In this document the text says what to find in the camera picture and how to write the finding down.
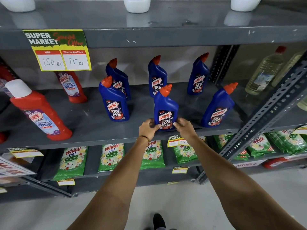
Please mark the person's left hand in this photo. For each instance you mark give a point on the person's left hand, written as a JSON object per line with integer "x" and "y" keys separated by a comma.
{"x": 145, "y": 129}

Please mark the person's right hand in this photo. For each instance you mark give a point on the person's right hand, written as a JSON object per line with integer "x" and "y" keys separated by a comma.
{"x": 187, "y": 130}

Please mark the person's right thumb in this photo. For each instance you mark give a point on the person's right thumb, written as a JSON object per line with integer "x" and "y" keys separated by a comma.
{"x": 177, "y": 126}

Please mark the person's left thumb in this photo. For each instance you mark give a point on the person's left thumb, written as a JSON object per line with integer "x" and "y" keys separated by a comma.
{"x": 156, "y": 127}

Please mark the blue red-capped cleaner bottle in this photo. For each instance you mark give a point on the blue red-capped cleaner bottle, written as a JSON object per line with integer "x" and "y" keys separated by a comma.
{"x": 166, "y": 110}

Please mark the person's left forearm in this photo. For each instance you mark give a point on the person's left forearm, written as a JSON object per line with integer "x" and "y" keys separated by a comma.
{"x": 115, "y": 189}

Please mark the person's right forearm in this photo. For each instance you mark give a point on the person's right forearm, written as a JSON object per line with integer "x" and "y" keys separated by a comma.
{"x": 230, "y": 186}

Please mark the small yellow price tag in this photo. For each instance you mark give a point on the small yellow price tag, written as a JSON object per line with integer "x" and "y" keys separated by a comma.
{"x": 2, "y": 190}
{"x": 180, "y": 170}
{"x": 300, "y": 130}
{"x": 178, "y": 141}
{"x": 26, "y": 153}
{"x": 66, "y": 182}

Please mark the group of blue bottles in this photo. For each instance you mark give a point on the group of blue bottles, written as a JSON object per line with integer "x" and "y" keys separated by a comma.
{"x": 114, "y": 102}

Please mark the white shelf label strip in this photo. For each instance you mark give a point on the white shelf label strip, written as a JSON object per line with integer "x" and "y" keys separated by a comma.
{"x": 249, "y": 164}

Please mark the red bathroom cleaner bottle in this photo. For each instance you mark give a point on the red bathroom cleaner bottle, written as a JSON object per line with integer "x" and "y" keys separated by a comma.
{"x": 2, "y": 137}
{"x": 74, "y": 90}

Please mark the row of green detergent packets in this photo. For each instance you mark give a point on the row of green detergent packets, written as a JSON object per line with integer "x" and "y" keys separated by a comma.
{"x": 72, "y": 162}

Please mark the grey metal shelf rack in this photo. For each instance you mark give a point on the grey metal shelf rack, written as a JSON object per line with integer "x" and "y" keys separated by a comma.
{"x": 153, "y": 35}

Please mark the person's black shoe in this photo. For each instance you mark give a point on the person's black shoe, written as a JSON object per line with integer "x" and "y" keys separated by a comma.
{"x": 158, "y": 221}

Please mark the clear bottle with red cap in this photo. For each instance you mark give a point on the clear bottle with red cap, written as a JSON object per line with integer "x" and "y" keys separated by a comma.
{"x": 262, "y": 74}

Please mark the grey slotted-angle shelf rack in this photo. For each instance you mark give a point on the grey slotted-angle shelf rack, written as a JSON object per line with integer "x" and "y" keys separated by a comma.
{"x": 275, "y": 101}

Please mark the red packet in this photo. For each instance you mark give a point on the red packet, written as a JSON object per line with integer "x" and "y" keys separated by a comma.
{"x": 274, "y": 163}

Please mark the red bottle with white cap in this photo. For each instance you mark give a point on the red bottle with white cap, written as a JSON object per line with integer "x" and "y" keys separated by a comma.
{"x": 40, "y": 110}

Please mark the clear liquid bottle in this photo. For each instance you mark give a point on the clear liquid bottle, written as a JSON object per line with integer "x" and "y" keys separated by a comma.
{"x": 303, "y": 104}
{"x": 286, "y": 69}

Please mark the green yellow price sign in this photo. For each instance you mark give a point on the green yellow price sign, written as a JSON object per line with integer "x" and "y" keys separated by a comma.
{"x": 57, "y": 49}

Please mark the white red printed sign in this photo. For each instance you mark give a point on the white red printed sign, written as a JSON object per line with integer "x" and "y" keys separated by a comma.
{"x": 12, "y": 168}

